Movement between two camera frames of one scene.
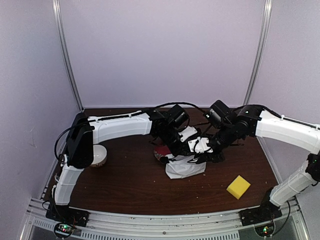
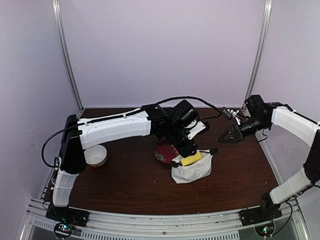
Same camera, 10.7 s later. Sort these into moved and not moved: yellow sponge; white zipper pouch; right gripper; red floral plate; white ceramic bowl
Moved: white zipper pouch; right gripper; yellow sponge
Not moved: red floral plate; white ceramic bowl
